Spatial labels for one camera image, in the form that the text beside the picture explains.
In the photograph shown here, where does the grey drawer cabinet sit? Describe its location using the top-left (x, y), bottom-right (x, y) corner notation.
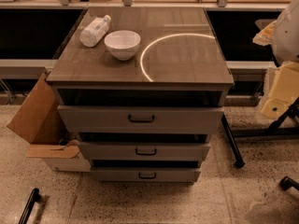
top-left (47, 7), bottom-right (234, 171)

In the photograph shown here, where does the grey bottom drawer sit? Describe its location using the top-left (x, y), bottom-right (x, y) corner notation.
top-left (91, 167), bottom-right (201, 183)

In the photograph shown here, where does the white plastic bottle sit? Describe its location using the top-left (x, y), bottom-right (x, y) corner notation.
top-left (80, 15), bottom-right (111, 48)

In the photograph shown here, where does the grey drawer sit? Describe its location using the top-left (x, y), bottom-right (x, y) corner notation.
top-left (78, 142), bottom-right (210, 161)
top-left (91, 167), bottom-right (201, 183)
top-left (58, 105), bottom-right (223, 134)

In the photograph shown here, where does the black bar lower left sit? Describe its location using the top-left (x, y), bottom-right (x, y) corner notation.
top-left (18, 188), bottom-right (41, 224)

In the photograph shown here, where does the brown cardboard box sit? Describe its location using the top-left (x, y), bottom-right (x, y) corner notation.
top-left (7, 74), bottom-right (90, 172)

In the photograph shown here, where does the grey top drawer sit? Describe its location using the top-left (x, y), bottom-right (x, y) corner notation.
top-left (58, 105), bottom-right (223, 134)

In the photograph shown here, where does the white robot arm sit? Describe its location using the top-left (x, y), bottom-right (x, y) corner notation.
top-left (253, 0), bottom-right (299, 119)

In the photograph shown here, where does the white ceramic bowl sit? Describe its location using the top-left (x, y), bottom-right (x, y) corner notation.
top-left (104, 30), bottom-right (141, 61)

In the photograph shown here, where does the black stand leg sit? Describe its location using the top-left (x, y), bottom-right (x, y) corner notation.
top-left (221, 98), bottom-right (299, 168)

